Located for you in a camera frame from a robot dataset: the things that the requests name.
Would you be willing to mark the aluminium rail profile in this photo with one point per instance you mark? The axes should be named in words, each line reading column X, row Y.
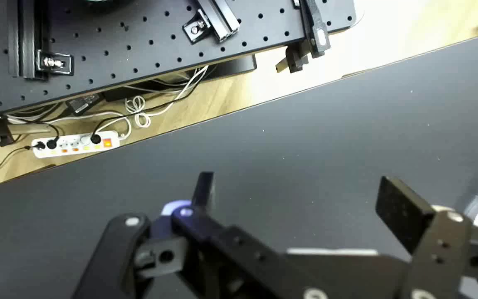
column 219, row 17

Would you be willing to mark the black clamp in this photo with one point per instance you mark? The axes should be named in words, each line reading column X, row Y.
column 305, row 46

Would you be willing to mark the white power strip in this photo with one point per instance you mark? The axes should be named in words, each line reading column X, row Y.
column 75, row 144

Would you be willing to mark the black perforated breadboard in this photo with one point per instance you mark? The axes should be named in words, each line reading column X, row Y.
column 139, row 50

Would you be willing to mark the black upright rail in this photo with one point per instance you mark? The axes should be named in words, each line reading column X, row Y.
column 23, row 38

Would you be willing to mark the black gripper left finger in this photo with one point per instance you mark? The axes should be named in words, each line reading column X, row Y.
column 118, row 249

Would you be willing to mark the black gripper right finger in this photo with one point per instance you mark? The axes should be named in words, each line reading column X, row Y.
column 415, row 218

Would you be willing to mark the black corner bracket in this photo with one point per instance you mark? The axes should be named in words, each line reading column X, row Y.
column 55, row 61
column 196, row 28

